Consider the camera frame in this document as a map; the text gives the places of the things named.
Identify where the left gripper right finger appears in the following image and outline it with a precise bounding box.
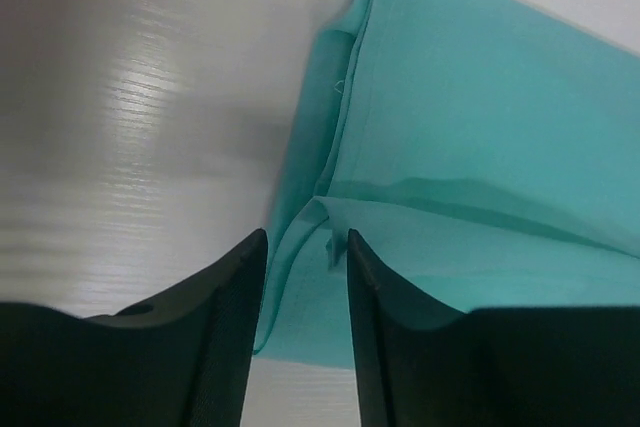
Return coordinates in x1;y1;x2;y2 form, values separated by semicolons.
347;231;639;426

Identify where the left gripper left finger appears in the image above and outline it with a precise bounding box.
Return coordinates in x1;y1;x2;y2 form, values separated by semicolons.
1;230;268;426

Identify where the teal t shirt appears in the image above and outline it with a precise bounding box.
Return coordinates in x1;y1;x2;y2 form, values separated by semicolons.
254;0;639;368

